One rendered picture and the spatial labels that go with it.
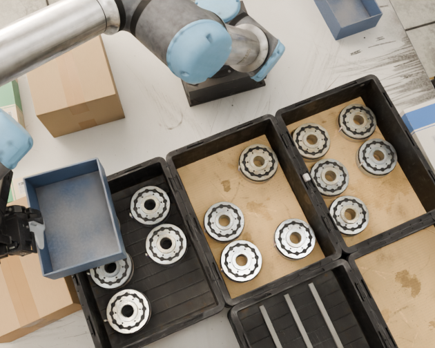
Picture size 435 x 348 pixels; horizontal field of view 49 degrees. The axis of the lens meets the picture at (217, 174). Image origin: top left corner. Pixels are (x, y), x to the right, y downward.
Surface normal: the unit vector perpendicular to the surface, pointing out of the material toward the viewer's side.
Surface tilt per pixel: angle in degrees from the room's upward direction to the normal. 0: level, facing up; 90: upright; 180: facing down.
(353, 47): 0
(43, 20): 20
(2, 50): 33
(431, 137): 0
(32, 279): 0
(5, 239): 82
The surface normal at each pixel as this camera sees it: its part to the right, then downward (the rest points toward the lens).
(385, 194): 0.03, -0.30
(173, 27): -0.23, 0.02
